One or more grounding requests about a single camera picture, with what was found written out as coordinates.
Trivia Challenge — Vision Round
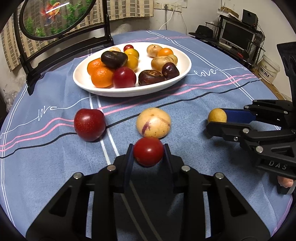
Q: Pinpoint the pale yellow round fruit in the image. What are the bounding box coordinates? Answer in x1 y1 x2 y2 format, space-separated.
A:
109 47 121 52

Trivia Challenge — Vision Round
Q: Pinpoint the large mandarin orange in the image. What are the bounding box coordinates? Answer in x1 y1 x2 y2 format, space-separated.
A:
87 58 105 76
91 66 113 88

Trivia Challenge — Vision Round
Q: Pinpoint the small orange tomato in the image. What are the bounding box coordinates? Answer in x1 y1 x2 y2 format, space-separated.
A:
157 48 174 57

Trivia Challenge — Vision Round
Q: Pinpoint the beige checked curtain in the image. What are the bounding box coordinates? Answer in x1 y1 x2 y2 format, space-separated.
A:
0 0 155 72

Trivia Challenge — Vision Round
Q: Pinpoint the black hat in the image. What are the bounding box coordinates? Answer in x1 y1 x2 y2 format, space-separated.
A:
189 25 214 41

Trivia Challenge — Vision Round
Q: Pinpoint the yellow orange round fruit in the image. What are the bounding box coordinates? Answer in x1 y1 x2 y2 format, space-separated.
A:
125 55 138 71

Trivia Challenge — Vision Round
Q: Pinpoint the dark red plum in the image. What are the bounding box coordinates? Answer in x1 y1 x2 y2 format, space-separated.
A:
112 67 137 88
74 108 106 142

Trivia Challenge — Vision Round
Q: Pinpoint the beige potato-like fruit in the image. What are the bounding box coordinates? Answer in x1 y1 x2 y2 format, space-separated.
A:
151 56 175 72

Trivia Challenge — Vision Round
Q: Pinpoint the white oval plate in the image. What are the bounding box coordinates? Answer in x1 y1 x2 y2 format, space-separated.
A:
73 42 192 97

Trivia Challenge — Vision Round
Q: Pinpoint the beige round fruit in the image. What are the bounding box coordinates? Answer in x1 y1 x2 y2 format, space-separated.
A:
147 44 162 58

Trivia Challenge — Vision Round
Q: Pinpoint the goldfish screen on black stand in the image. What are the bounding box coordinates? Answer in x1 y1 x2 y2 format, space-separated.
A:
13 1 114 95

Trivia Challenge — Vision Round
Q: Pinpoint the person's right hand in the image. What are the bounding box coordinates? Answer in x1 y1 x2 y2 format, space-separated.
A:
277 176 294 188

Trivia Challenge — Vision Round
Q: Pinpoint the small dark plum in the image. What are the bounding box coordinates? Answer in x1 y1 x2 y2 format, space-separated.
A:
162 62 180 80

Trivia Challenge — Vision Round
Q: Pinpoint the wall power strip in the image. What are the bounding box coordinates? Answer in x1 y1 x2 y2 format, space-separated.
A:
154 1 183 13

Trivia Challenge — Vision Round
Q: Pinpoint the computer monitor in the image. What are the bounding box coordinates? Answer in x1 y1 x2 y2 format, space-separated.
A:
220 21 255 50

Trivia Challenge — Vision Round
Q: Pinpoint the black speaker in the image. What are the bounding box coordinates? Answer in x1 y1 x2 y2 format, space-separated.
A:
242 9 258 28

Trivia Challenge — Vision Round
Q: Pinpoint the brown mangosteen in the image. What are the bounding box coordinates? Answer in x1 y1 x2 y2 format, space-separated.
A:
138 70 165 86

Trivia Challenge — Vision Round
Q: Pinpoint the dark purple mangosteen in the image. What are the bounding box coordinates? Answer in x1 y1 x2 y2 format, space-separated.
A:
101 51 128 69

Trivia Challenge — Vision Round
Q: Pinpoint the small yellow longan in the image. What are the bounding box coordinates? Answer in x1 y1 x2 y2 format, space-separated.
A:
168 54 178 65
207 108 227 123

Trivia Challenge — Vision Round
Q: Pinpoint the red cherry tomato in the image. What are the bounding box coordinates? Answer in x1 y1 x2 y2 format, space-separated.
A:
123 45 134 52
133 137 164 167

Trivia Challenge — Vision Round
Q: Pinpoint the olive green round fruit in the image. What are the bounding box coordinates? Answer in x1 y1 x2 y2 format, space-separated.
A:
124 48 139 59

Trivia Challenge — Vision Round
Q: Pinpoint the dark red plum back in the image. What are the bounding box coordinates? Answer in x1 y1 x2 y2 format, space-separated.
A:
74 108 106 142

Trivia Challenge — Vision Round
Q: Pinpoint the white bucket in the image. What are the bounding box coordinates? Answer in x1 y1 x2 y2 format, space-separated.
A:
258 55 280 84

